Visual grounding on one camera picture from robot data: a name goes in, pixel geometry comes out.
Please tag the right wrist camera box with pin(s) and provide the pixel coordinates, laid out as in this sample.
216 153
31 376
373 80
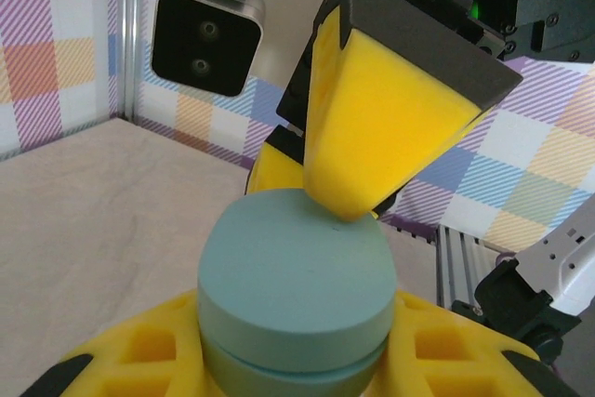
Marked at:
204 43

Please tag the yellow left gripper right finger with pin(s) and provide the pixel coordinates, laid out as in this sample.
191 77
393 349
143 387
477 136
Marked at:
441 350

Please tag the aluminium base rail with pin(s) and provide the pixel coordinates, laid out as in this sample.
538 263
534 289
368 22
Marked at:
465 271

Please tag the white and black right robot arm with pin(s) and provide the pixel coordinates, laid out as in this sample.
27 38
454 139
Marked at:
567 267

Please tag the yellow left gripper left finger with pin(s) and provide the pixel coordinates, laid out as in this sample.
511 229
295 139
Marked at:
139 355

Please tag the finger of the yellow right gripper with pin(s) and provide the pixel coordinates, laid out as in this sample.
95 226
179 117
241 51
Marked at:
395 113
274 174

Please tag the aluminium frame post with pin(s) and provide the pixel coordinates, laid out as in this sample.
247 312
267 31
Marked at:
131 34

